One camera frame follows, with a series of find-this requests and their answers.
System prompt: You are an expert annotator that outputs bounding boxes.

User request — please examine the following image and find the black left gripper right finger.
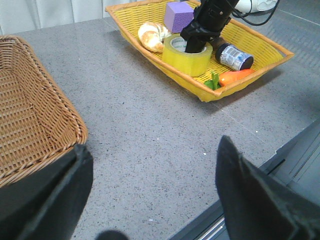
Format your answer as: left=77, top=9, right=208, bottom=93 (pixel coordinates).
left=215, top=135, right=320, bottom=240

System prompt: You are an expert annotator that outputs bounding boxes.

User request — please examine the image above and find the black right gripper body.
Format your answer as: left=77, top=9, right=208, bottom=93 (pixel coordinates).
left=180, top=0, right=239, bottom=42

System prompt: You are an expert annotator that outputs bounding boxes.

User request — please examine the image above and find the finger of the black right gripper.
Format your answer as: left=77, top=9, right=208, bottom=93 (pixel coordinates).
left=185, top=37, right=206, bottom=54

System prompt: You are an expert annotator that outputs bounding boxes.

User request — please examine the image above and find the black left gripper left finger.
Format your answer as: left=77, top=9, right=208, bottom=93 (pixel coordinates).
left=0, top=144, right=93, bottom=240

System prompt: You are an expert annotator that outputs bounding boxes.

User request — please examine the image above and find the yellow tape roll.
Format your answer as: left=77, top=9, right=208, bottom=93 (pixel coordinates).
left=161, top=34, right=213, bottom=77

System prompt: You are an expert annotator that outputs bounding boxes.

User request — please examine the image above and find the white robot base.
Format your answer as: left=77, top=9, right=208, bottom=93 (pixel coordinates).
left=235, top=0, right=278, bottom=13

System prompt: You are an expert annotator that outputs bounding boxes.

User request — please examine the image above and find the purple foam block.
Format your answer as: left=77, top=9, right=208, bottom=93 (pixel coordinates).
left=164, top=1, right=194, bottom=34

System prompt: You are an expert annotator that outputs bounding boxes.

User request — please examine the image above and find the dark jar with label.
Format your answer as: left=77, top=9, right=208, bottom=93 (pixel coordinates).
left=215, top=43, right=254, bottom=71

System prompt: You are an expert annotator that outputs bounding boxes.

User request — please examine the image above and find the croissant bread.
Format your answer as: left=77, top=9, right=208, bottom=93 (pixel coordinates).
left=138, top=22, right=172, bottom=53

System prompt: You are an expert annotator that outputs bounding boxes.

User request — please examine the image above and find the orange toy carrot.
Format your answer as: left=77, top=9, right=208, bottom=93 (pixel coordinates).
left=204, top=69, right=255, bottom=90

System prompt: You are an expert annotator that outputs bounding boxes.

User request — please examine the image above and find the yellow woven basket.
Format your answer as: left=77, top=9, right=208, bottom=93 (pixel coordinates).
left=105, top=0, right=294, bottom=102

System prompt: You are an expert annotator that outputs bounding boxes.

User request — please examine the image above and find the brown wicker basket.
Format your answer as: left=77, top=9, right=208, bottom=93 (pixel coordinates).
left=0, top=35, right=88, bottom=187

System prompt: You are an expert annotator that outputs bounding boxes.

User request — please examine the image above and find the white curtain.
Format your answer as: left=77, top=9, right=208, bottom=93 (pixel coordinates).
left=0, top=0, right=130, bottom=35

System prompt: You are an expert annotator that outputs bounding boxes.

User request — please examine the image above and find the black cable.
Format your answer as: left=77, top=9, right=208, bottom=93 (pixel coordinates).
left=229, top=0, right=280, bottom=26

